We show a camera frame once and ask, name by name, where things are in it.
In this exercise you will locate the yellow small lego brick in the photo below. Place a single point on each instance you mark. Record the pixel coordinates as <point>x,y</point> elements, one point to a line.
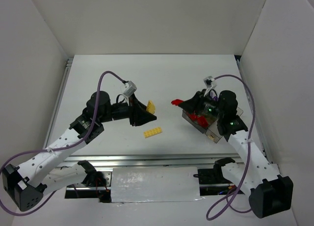
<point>150,107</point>

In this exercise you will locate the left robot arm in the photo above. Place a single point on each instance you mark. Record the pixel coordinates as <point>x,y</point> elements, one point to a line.
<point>39,176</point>

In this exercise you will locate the foil covered panel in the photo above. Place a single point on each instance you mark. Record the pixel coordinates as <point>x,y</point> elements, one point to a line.
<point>164,184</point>

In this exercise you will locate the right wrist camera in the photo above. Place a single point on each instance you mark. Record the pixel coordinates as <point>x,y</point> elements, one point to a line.
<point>210,83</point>

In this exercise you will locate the clear compartment container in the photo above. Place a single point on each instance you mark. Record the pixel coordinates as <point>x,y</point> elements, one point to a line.
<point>208,123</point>

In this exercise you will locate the yellow long lego plate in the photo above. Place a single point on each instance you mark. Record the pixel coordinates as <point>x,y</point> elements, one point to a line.
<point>152,132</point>

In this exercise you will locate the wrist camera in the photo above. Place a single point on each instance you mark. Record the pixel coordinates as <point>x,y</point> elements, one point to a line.
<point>210,83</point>
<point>128,88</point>

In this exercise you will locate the red flower lego piece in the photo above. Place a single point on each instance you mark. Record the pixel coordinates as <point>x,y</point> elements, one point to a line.
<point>193,117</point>

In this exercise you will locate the red studded lego brick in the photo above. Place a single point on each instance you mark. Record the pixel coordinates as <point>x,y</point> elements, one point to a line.
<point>176,102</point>

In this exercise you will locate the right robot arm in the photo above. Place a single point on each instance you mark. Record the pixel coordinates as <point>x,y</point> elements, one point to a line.
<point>268,192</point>

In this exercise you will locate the aluminium frame rail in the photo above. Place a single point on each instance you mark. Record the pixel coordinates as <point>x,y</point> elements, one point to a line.
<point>168,160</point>

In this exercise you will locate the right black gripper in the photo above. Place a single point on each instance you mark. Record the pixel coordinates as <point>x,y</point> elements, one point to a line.
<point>197,104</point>

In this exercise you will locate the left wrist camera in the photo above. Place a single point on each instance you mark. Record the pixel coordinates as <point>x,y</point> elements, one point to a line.
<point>128,88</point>

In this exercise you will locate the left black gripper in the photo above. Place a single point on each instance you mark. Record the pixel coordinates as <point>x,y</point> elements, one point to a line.
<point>132,113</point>

